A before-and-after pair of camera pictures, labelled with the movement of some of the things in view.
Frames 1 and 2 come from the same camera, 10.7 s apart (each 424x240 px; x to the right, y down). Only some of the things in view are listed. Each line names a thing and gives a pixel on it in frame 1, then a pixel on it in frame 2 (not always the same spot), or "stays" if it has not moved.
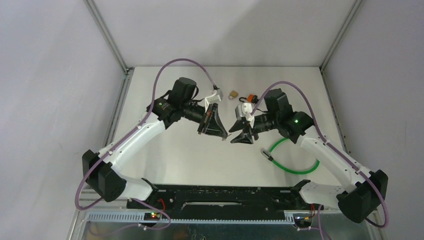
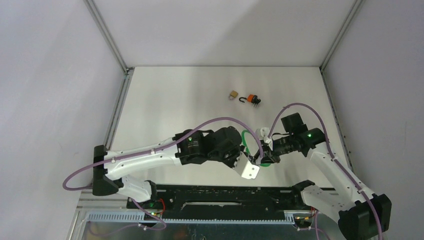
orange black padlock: x=251 y=98 stays
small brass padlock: x=233 y=94 stays
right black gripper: x=245 y=138 → x=271 y=158
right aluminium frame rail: x=355 y=8 stays
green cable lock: x=269 y=156 → x=245 y=146
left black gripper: x=210 y=122 → x=237 y=151
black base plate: x=222 y=202 stays
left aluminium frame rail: x=127 y=69 stays
